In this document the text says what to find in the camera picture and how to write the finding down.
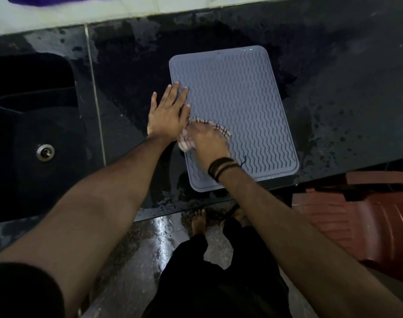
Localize person's left hand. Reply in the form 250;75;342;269
147;82;191;143

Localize person's right hand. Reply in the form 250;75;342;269
183;121;231;173

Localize checkered pink cleaning cloth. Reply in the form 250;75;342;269
178;117;232;153

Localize grey ribbed silicone mat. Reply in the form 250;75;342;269
168;45;300;193

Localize person's left forearm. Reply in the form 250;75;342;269
0;135;170;318

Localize person's right forearm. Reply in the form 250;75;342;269
221;167;403;318

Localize person's right foot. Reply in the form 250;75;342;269
220;208;245;229

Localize person's foot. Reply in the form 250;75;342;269
220;208;245;229
191;208;207;236

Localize person's left foot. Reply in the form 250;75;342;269
191;208;207;236

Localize person's black trousers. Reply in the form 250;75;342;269
141;217;293;318

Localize person's black sleeve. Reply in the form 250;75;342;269
0;262;66;318

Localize black thread wristband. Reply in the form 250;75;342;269
207;156;247;182

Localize metal sink drain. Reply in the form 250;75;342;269
36;144;55;162

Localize black sink basin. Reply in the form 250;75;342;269
0;52;89;226

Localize purple hanging cloth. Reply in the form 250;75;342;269
4;0;122;7

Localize red plastic chair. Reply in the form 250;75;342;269
291;170;403;285

